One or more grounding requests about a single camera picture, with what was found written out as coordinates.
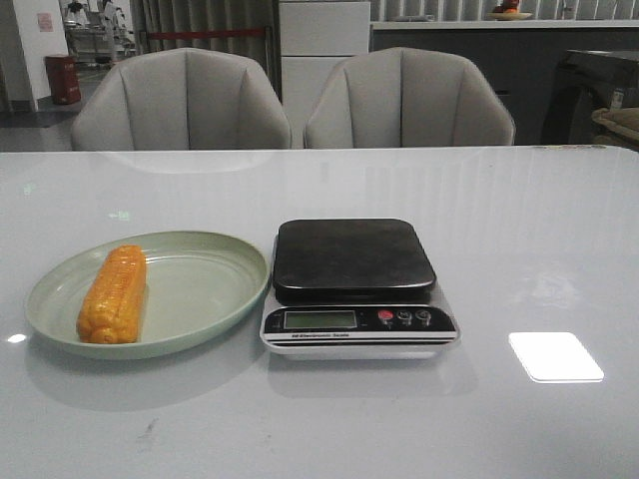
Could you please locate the orange corn cob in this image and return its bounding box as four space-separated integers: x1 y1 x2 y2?
76 244 147 344

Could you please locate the black digital kitchen scale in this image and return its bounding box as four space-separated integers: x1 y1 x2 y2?
260 219 460 360

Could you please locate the right grey upholstered chair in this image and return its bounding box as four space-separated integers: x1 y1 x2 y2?
304 47 515 149

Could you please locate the grey upholstered chair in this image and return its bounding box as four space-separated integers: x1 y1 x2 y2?
71 48 292 151
304 47 515 149

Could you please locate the light green plate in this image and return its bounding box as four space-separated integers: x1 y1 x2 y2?
25 232 270 360

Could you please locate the white cabinet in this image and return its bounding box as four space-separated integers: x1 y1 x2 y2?
279 1 370 149

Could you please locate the left grey upholstered chair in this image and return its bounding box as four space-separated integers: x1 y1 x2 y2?
71 48 292 151

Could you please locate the grey counter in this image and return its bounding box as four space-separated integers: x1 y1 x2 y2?
370 20 638 145

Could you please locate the fruit bowl on counter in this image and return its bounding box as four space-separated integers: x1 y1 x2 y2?
487 0 532 21

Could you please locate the red trash bin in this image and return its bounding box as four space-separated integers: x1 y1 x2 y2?
44 54 82 105

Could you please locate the dark appliance at right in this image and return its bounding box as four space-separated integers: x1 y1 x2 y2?
540 50 638 145

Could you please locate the tan cushion at right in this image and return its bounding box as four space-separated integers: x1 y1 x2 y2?
591 107 639 152

